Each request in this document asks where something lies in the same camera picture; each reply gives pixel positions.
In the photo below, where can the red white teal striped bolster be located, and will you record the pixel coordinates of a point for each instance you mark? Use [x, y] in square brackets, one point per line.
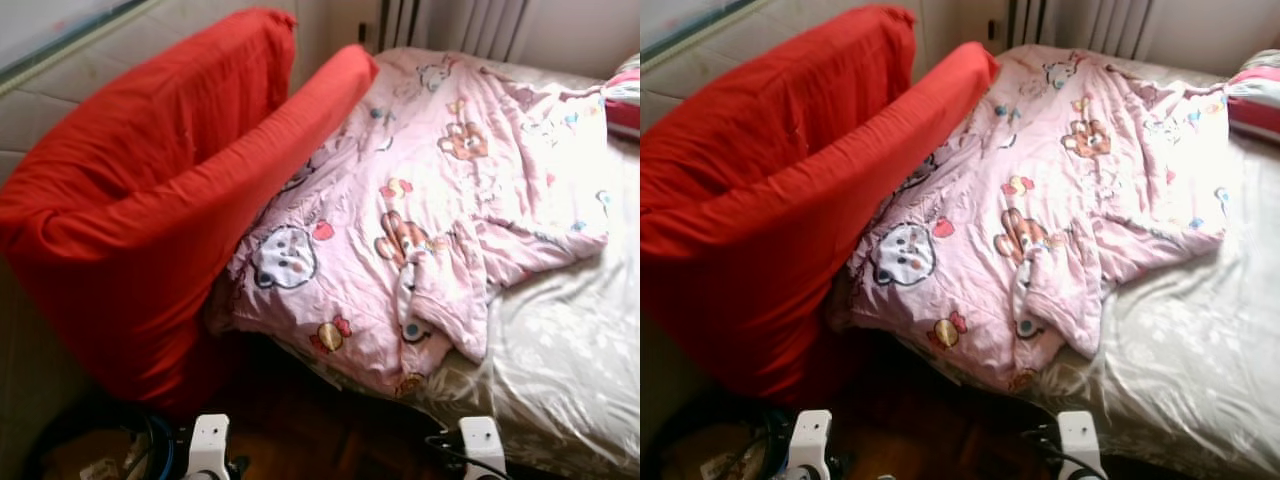
[1255, 95]
[625, 95]

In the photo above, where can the white radiator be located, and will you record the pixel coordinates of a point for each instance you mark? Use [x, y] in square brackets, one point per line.
[450, 25]
[1075, 25]

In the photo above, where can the beige leaf-print bed sheet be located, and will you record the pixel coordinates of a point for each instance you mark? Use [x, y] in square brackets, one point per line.
[1190, 350]
[570, 350]

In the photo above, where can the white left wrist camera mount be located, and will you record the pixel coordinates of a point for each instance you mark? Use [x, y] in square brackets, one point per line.
[810, 440]
[208, 445]

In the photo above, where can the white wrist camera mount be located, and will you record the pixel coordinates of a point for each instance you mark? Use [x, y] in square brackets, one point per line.
[810, 440]
[1080, 440]
[208, 445]
[483, 445]

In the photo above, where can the small black wall fixture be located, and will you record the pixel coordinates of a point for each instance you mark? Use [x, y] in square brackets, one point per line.
[994, 30]
[363, 32]

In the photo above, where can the black round trash bin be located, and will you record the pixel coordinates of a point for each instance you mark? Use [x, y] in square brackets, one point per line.
[720, 410]
[100, 412]

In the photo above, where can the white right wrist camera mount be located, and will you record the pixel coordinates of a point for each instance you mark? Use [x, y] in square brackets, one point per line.
[1080, 440]
[483, 445]

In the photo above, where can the large red cushion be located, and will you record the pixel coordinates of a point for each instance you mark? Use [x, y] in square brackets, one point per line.
[790, 100]
[170, 110]

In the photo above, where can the pink cartoon-print quilt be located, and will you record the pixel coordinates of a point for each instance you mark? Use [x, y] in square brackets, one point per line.
[400, 200]
[1020, 200]

